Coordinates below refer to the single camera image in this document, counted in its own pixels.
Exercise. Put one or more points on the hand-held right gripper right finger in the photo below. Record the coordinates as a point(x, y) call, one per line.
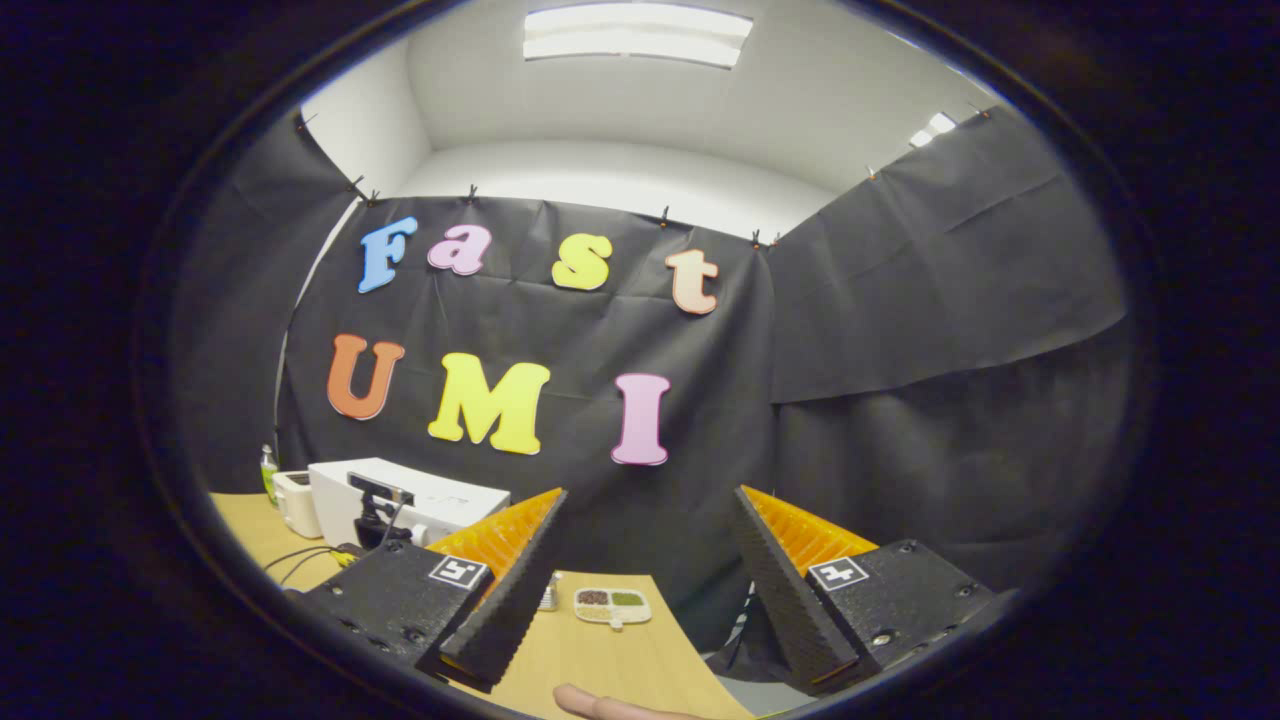
point(790, 600)

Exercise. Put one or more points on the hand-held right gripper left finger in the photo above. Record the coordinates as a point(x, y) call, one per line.
point(510, 600)

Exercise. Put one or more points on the white microwave oven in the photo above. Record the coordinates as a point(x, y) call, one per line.
point(455, 498)

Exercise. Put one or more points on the white toaster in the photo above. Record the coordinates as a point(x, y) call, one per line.
point(297, 505)

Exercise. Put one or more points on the divided dish of beans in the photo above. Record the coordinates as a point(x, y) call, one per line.
point(612, 605)

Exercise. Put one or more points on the green label drink bottle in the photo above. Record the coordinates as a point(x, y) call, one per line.
point(268, 480)

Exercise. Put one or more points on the black backdrop cloth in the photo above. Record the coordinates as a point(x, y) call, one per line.
point(900, 400)

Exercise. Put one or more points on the small ceiling light panel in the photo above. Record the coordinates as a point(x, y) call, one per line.
point(935, 128)

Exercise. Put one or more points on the large ceiling light panel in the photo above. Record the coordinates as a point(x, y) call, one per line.
point(640, 35)

